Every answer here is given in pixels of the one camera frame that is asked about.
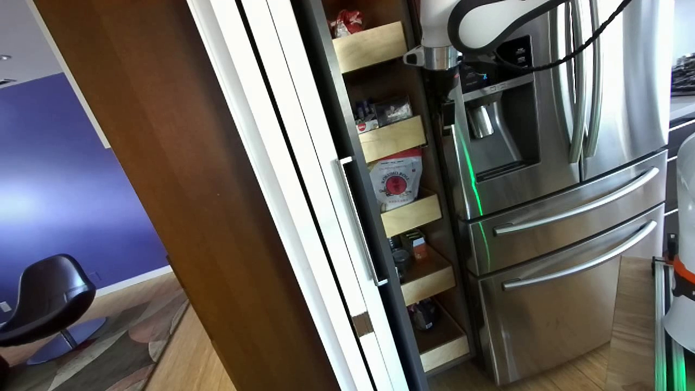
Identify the white wall socket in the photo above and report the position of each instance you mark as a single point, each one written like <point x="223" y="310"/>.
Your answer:
<point x="5" y="307"/>

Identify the refrigerator door with dispenser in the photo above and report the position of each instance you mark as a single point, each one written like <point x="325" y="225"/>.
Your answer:
<point x="548" y="179"/>

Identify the white cabinet door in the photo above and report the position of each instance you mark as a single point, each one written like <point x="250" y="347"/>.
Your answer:
<point x="304" y="190"/>

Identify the wooden pull-out drawer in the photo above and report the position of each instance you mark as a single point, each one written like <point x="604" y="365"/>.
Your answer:
<point x="393" y="138"/>
<point x="372" y="46"/>
<point x="412" y="216"/>
<point x="445" y="347"/>
<point x="429" y="279"/>

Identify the white rice bag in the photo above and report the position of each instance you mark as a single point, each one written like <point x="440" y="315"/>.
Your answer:
<point x="396" y="182"/>

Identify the deep refrigerator drawer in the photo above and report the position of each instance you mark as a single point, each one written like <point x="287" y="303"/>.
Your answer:
<point x="548" y="326"/>

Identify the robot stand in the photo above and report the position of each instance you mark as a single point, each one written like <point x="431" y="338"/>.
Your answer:
<point x="630" y="326"/>

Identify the orange box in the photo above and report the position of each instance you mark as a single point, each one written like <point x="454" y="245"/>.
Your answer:
<point x="421" y="252"/>

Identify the water dispenser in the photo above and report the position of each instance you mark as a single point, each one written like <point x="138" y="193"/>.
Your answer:
<point x="505" y="136"/>

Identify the black swivel chair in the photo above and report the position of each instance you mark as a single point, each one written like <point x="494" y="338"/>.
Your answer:
<point x="49" y="298"/>

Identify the white and red small box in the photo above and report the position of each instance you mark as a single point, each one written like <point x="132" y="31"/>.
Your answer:
<point x="366" y="127"/>

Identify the wooden pantry cabinet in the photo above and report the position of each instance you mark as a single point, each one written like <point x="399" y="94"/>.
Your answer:
<point x="206" y="190"/>

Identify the patterned rug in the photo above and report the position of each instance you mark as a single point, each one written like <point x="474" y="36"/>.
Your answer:
<point x="108" y="347"/>

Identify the red and white snack bag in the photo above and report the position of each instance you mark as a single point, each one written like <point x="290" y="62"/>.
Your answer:
<point x="346" y="23"/>

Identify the dark can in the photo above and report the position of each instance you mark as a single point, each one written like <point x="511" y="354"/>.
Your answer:
<point x="401" y="265"/>

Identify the shallow refrigerator drawer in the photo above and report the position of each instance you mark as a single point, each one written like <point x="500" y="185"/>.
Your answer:
<point x="543" y="239"/>

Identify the row of dark small bottles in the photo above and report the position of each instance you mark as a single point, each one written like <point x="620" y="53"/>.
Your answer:
<point x="366" y="110"/>

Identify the gas stove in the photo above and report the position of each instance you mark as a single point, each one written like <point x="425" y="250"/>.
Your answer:
<point x="684" y="76"/>

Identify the plain refrigerator door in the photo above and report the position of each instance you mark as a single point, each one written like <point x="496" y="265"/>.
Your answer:
<point x="635" y="81"/>

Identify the stainless steel refrigerator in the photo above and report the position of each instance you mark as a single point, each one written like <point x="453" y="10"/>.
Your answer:
<point x="543" y="244"/>

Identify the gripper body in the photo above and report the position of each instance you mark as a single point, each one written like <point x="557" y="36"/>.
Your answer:
<point x="442" y="86"/>

